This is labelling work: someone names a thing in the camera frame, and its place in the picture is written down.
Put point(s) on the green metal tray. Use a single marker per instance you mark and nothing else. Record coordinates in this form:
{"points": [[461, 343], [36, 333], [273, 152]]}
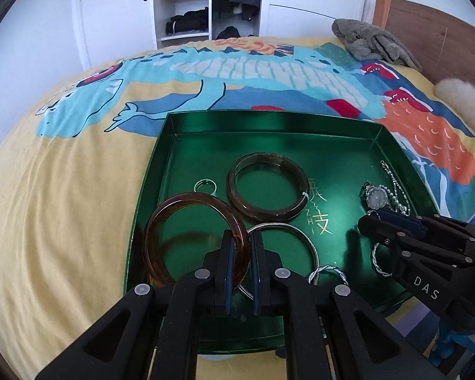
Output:
{"points": [[261, 138]]}

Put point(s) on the white door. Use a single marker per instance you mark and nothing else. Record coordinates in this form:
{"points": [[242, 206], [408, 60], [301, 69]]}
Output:
{"points": [[111, 16]]}

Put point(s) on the thin metal bangle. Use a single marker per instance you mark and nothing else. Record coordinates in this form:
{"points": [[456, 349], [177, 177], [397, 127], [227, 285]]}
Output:
{"points": [[281, 225]]}

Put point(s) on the yellow dinosaur print blanket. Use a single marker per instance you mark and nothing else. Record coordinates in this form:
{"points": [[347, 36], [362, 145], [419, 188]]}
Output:
{"points": [[63, 206]]}

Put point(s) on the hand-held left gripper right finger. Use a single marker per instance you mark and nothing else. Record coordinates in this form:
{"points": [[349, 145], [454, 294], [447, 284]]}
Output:
{"points": [[256, 281]]}

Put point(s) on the grey towel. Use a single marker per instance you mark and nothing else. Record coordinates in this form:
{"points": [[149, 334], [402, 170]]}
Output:
{"points": [[372, 41]]}

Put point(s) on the white fur collar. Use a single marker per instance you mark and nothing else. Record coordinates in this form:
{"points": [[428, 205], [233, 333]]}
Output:
{"points": [[463, 99]]}

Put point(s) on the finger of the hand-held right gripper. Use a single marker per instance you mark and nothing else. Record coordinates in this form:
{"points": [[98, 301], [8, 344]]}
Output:
{"points": [[380, 231], [399, 219]]}

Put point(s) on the white wardrobe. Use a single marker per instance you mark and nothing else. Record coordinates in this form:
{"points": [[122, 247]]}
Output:
{"points": [[308, 4]]}

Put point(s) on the dark brown bangle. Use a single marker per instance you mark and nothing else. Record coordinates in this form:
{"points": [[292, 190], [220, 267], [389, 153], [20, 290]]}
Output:
{"points": [[267, 159]]}

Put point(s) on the orange translucent bangle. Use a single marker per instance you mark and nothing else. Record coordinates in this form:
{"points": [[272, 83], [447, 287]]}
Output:
{"points": [[150, 245]]}

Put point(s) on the folded black clothes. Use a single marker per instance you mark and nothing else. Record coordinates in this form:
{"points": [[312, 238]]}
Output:
{"points": [[186, 21]]}

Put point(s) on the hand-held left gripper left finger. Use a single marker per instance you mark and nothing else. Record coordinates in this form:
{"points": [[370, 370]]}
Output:
{"points": [[229, 281]]}

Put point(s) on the black bag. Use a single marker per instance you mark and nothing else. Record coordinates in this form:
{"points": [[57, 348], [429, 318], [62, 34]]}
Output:
{"points": [[229, 33]]}

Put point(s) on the wooden bed headboard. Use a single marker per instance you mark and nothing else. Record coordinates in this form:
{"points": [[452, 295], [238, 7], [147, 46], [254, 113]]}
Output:
{"points": [[439, 35]]}

